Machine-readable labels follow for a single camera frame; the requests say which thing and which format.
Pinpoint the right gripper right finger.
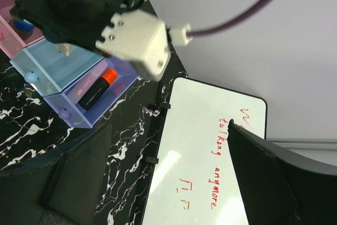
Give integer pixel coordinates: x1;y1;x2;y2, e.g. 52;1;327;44
227;120;336;224

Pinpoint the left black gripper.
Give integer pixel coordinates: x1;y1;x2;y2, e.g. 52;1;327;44
10;0;144;51

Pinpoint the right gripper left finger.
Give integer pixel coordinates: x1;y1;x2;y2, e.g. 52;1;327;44
1;123;112;224

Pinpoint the four-compartment pastel drawer organizer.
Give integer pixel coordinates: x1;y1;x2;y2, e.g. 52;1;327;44
1;0;138;128

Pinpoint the pink purple eraser stick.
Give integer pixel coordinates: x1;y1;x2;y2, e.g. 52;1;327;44
67;74;98;104

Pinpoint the beige small eraser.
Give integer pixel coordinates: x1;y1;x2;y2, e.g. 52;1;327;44
56;43;72;56

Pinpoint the blue grey cap sharpener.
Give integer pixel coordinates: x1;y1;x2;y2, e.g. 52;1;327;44
8;19;35;37

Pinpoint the black marble pattern mat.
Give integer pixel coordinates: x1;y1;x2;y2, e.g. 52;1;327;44
0;0;189;225

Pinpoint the white whiteboard with red writing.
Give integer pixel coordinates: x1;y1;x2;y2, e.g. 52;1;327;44
142;77;267;225

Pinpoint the black whiteboard stand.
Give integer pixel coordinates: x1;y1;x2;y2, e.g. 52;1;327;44
145;81;171;164

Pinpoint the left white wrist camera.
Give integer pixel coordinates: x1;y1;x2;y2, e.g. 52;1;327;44
95;10;171;82

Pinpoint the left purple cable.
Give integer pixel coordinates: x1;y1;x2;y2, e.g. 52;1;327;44
168;0;297;46

